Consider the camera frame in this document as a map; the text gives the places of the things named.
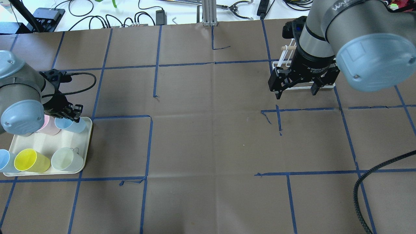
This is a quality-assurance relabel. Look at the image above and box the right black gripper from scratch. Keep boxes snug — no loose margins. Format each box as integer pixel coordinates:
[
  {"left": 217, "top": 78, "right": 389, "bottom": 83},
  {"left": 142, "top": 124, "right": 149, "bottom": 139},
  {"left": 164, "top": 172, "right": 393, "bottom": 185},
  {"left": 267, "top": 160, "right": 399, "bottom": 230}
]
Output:
[{"left": 268, "top": 16, "right": 340, "bottom": 100}]

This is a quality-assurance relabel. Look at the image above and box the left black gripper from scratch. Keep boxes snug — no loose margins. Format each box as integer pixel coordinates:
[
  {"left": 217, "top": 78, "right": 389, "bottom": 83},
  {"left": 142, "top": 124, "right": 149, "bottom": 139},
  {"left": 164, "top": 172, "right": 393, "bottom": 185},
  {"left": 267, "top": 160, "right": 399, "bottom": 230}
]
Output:
[{"left": 39, "top": 69, "right": 83, "bottom": 123}]

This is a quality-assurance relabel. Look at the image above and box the light blue ikea cup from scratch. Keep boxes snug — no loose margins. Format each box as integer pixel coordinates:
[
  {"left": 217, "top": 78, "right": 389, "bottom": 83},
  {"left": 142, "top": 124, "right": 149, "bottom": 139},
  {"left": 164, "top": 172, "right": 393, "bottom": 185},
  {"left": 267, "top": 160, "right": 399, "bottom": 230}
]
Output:
[{"left": 55, "top": 118, "right": 86, "bottom": 133}]

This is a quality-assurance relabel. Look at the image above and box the white ikea cup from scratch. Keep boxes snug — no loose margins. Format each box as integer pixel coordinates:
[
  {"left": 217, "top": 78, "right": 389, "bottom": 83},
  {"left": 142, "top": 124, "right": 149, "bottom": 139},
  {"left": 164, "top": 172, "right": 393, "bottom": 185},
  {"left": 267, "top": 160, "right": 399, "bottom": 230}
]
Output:
[{"left": 51, "top": 148, "right": 84, "bottom": 172}]

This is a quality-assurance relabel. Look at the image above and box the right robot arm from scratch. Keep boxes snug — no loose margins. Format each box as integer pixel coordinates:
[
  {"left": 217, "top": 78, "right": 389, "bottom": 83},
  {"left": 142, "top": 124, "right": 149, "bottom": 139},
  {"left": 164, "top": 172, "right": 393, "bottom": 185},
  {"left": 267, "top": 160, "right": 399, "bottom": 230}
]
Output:
[{"left": 268, "top": 0, "right": 416, "bottom": 99}]

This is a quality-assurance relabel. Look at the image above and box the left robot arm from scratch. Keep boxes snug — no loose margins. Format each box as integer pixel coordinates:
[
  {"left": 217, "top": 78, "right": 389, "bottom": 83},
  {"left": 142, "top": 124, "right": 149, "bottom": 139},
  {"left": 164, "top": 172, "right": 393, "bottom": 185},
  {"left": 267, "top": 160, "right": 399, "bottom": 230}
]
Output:
[{"left": 0, "top": 50, "right": 83, "bottom": 135}]

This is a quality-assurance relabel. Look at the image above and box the pink ikea cup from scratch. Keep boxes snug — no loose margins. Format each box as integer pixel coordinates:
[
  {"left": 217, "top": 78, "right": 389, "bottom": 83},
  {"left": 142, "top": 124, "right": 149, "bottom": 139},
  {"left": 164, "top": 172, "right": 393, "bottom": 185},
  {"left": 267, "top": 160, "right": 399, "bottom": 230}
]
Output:
[{"left": 35, "top": 115, "right": 61, "bottom": 135}]

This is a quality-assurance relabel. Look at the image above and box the yellow ikea cup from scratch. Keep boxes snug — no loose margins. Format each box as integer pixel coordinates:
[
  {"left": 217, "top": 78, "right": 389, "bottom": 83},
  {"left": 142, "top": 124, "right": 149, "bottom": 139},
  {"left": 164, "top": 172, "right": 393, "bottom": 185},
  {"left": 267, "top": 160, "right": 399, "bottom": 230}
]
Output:
[{"left": 14, "top": 149, "right": 51, "bottom": 173}]

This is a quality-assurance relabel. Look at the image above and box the blue ikea cup at edge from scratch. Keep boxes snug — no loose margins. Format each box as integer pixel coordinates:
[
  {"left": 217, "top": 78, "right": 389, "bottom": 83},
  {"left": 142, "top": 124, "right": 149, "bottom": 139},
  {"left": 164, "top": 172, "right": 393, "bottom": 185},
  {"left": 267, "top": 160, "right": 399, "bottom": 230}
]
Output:
[{"left": 0, "top": 149, "right": 20, "bottom": 173}]

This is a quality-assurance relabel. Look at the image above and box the cream serving tray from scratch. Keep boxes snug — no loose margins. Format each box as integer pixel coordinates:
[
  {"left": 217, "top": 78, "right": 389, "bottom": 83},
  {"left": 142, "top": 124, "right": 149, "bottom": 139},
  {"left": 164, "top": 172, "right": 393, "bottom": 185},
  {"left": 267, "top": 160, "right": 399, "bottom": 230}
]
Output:
[{"left": 3, "top": 117, "right": 93, "bottom": 177}]

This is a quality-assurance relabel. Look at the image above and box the black power adapter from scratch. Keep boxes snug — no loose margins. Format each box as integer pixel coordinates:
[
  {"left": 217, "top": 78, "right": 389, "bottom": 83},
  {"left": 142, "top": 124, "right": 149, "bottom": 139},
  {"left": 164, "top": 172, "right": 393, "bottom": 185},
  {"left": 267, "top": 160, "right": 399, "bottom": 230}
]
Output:
[{"left": 256, "top": 0, "right": 269, "bottom": 18}]

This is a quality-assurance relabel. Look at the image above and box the reacher grabber tool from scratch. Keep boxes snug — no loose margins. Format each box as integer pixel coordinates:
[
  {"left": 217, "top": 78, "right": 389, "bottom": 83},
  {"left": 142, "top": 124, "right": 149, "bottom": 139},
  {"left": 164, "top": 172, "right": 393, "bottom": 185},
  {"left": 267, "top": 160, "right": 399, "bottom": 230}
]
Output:
[{"left": 162, "top": 0, "right": 253, "bottom": 20}]

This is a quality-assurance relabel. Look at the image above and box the aluminium frame post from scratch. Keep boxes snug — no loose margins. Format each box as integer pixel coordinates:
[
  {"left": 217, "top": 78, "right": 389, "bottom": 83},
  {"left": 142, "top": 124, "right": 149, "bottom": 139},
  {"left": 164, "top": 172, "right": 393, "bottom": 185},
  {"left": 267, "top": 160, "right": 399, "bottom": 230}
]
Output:
[{"left": 201, "top": 0, "right": 217, "bottom": 26}]

